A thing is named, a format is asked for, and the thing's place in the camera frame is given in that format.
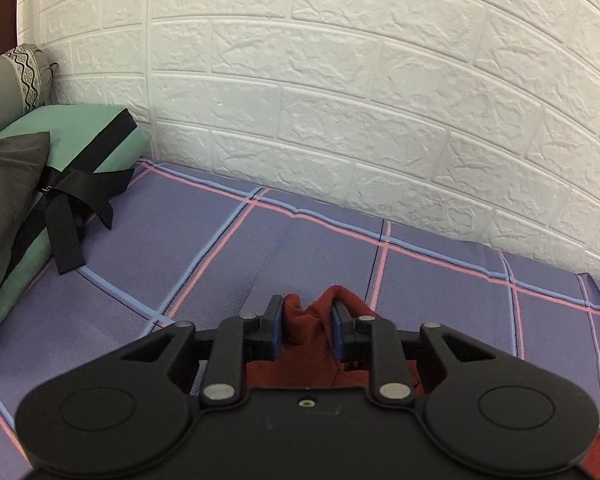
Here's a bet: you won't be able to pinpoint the green pillow with black strap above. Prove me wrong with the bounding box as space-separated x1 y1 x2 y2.
0 104 150 326

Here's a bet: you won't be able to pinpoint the grey patterned pillow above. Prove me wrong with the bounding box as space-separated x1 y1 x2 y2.
0 44 54 131

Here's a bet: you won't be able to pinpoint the purple plaid bed sheet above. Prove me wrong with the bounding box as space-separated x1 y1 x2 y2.
0 159 600 479

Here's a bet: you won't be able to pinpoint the folded grey garment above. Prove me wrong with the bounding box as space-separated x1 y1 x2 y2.
0 131 50 286

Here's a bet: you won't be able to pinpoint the dark red pants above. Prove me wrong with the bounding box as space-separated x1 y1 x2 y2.
244 284 600 480

